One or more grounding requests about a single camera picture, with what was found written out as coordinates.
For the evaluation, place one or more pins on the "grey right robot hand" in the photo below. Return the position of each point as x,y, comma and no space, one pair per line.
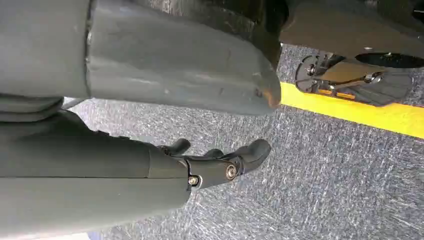
139,63

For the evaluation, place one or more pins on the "yellow tape strip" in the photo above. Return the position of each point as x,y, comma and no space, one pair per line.
364,114

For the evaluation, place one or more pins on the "black metal disc part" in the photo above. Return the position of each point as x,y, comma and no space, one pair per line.
381,87

